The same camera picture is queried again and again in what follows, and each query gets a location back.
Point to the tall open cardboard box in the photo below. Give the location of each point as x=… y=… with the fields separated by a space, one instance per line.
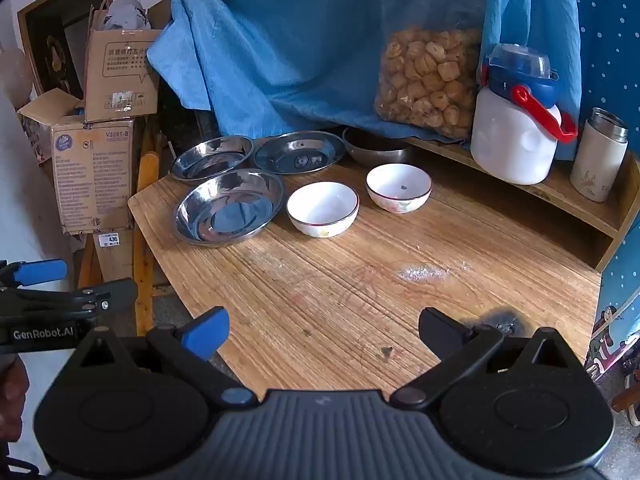
x=120 y=70

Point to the beige thermos flask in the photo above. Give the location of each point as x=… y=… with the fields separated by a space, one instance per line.
x=597 y=160

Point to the plain white red-rimmed bowl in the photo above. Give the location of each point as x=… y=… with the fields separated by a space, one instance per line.
x=320 y=205

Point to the brown wooden furniture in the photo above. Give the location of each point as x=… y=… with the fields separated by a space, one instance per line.
x=631 y=400

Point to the wooden desk shelf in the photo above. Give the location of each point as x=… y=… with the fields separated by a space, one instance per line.
x=565 y=195

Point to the cardboard box with white label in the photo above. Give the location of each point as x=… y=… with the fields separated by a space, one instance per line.
x=115 y=255

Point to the pale rounded object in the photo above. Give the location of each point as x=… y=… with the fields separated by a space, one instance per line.
x=125 y=12

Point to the blue dotted printed cloth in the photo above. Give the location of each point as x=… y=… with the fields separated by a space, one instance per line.
x=610 y=35

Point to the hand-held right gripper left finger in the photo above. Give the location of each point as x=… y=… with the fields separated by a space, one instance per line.
x=205 y=334

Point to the dark framed picture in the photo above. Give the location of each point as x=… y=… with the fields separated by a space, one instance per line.
x=50 y=45

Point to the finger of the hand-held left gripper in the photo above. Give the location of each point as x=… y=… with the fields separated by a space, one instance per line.
x=112 y=294
x=42 y=271

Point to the stainless steel bowl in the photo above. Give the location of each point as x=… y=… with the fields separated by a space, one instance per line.
x=375 y=152

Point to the clear bag of fried snacks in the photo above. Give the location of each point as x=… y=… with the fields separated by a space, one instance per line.
x=425 y=75

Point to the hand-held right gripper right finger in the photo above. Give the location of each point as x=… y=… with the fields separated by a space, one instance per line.
x=442 y=330

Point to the small open cardboard box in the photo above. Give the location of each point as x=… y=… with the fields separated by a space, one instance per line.
x=37 y=135

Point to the printed brown cardboard box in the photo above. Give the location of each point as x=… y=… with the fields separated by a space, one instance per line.
x=92 y=175

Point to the white bowl with dark spot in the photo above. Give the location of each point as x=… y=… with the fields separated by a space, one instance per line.
x=395 y=182

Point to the person's left hand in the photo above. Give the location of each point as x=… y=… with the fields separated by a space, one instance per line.
x=11 y=392

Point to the stainless steel plate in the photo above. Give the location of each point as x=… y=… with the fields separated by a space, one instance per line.
x=225 y=210
x=210 y=157
x=300 y=152

